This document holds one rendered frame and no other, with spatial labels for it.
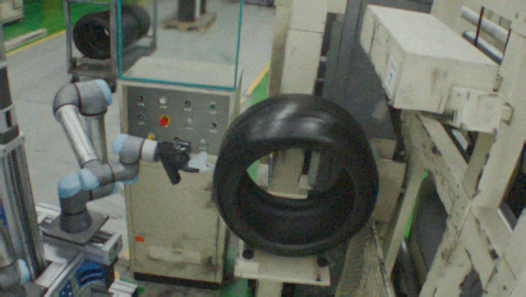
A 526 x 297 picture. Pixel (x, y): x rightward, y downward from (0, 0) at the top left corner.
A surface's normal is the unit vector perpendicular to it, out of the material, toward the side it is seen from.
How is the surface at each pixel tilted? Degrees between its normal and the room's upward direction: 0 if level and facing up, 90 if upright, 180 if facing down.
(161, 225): 90
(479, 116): 72
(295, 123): 43
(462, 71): 90
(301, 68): 90
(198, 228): 90
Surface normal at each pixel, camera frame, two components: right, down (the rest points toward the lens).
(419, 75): -0.03, 0.47
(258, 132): -0.36, -0.26
